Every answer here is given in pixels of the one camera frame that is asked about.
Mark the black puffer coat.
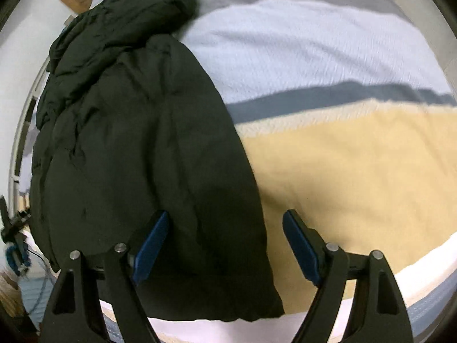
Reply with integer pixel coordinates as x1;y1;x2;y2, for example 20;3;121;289
30;0;284;321

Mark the white open shelf unit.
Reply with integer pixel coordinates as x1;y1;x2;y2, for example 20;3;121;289
6;57;50;214

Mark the striped bed duvet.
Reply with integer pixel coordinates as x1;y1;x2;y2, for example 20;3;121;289
148;0;456;342

